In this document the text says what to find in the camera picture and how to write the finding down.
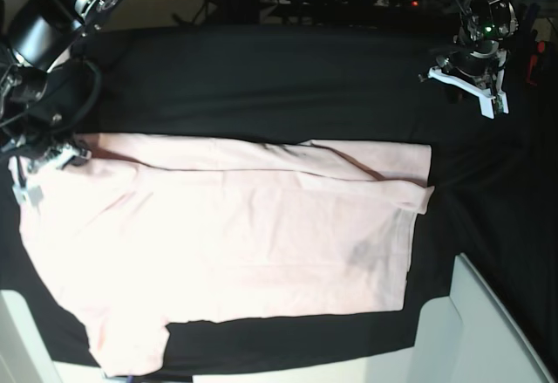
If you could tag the pink T-shirt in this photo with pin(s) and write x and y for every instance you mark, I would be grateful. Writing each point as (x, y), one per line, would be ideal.
(155, 230)

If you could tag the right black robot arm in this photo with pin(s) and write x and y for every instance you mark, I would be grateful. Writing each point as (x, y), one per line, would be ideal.
(31, 47)

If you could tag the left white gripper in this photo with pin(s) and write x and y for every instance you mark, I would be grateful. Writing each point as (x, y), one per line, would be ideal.
(480, 74)

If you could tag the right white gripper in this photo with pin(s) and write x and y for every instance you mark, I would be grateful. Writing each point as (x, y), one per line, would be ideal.
(28, 159)

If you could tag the red clamp right edge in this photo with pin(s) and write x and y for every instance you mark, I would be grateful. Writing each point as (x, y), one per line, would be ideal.
(536, 63)

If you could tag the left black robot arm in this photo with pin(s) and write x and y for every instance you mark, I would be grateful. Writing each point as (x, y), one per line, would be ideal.
(485, 25)

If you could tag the black table cloth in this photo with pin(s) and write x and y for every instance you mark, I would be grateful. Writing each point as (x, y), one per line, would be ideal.
(495, 181)

